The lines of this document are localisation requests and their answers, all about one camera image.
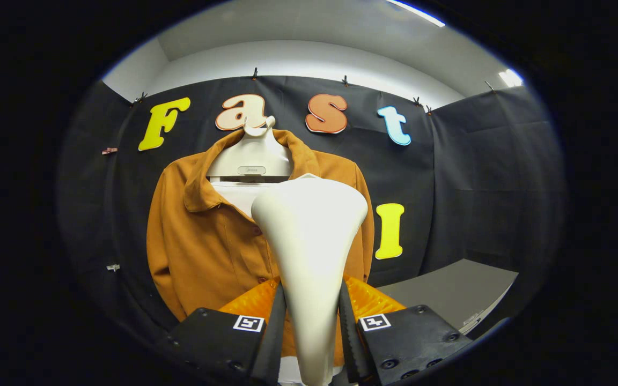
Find long ceiling light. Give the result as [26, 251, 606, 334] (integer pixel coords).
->
[387, 0, 446, 27]

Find row of black cloth clips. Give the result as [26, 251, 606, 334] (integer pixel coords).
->
[129, 67, 497, 116]

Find black backdrop cloth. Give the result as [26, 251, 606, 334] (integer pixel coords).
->
[57, 75, 566, 344]

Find white garment steamer head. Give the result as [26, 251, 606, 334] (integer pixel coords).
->
[251, 173, 369, 386]

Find white garment form stand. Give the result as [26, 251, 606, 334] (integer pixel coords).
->
[206, 115, 342, 384]

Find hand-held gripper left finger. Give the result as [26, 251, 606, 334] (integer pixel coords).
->
[164, 279, 288, 386]

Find orange-brown button shirt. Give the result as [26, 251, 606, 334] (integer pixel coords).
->
[146, 129, 375, 367]

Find grey side table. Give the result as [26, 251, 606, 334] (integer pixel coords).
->
[376, 259, 519, 336]

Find small ceiling light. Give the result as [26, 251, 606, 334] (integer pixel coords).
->
[498, 68, 524, 88]

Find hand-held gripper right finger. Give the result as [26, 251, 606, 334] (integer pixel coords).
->
[339, 276, 473, 385]

